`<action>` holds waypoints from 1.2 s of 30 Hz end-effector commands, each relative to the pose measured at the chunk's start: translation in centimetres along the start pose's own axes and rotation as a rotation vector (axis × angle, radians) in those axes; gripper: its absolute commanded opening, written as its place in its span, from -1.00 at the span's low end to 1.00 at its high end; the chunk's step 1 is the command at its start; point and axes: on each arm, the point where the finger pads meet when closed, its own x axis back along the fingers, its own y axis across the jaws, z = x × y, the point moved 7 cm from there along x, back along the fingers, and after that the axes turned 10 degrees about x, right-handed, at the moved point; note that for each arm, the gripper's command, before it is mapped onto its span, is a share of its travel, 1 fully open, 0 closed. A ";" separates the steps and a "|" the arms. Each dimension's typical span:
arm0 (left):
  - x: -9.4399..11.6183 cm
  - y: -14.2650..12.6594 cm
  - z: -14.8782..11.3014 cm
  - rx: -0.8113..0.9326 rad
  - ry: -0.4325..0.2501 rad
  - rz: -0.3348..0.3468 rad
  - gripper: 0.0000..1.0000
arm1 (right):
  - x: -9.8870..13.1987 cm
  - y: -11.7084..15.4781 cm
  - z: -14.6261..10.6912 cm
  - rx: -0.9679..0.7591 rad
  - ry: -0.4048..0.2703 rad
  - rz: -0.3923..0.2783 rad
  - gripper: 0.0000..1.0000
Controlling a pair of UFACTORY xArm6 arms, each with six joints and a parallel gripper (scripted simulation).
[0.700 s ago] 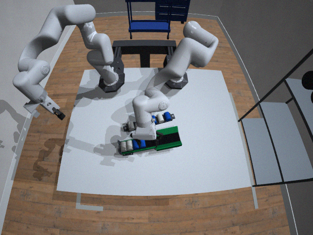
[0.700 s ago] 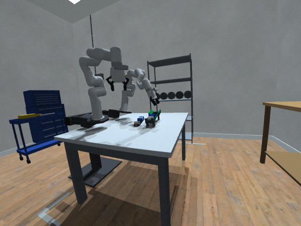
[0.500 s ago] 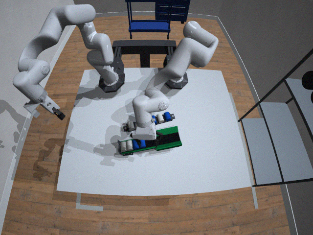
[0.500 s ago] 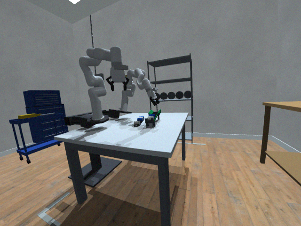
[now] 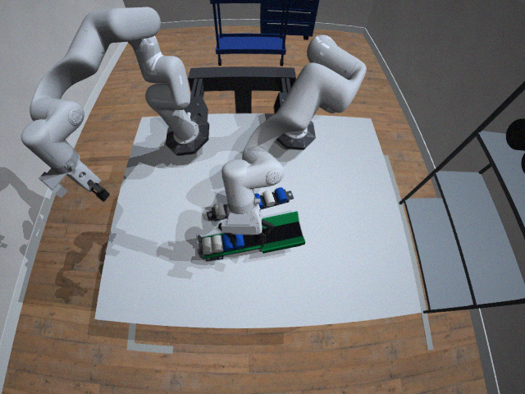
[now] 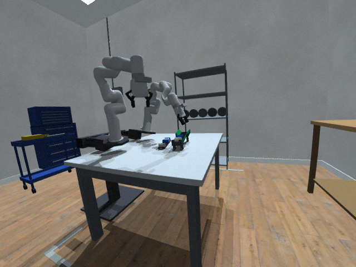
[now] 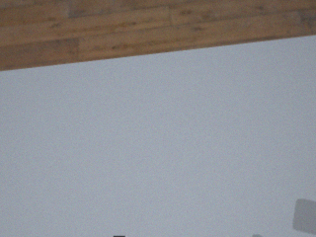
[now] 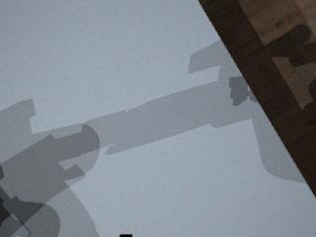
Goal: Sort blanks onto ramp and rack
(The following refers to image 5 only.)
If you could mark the white cylinder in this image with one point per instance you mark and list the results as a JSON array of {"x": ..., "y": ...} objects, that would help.
[
  {"x": 268, "y": 197},
  {"x": 219, "y": 211}
]

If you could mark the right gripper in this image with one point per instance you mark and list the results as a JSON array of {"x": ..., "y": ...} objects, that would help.
[{"x": 83, "y": 175}]

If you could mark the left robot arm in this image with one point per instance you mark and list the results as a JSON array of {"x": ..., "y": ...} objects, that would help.
[{"x": 330, "y": 81}]

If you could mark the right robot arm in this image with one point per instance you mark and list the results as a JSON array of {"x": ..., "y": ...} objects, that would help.
[{"x": 54, "y": 119}]

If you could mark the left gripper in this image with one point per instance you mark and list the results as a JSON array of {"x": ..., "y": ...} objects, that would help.
[{"x": 255, "y": 215}]

